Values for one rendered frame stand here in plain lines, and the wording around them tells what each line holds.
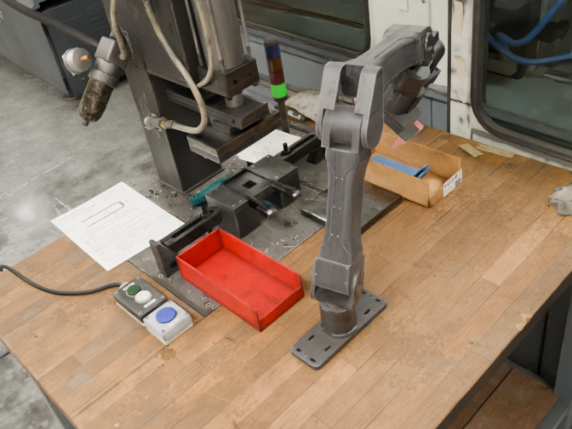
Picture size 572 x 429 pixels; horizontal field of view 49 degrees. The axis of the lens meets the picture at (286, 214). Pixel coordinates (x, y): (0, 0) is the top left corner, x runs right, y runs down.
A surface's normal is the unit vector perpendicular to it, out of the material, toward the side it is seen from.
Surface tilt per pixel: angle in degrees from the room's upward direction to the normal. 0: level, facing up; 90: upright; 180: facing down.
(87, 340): 0
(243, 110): 0
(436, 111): 90
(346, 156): 70
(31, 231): 0
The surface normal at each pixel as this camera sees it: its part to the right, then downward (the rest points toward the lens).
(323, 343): -0.14, -0.79
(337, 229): -0.54, 0.28
